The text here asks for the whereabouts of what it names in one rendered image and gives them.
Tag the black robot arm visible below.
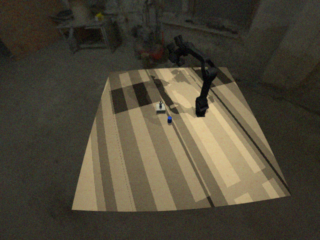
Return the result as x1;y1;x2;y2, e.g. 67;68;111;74
167;34;218;117

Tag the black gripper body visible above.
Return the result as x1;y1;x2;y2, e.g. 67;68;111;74
166;42;185;67

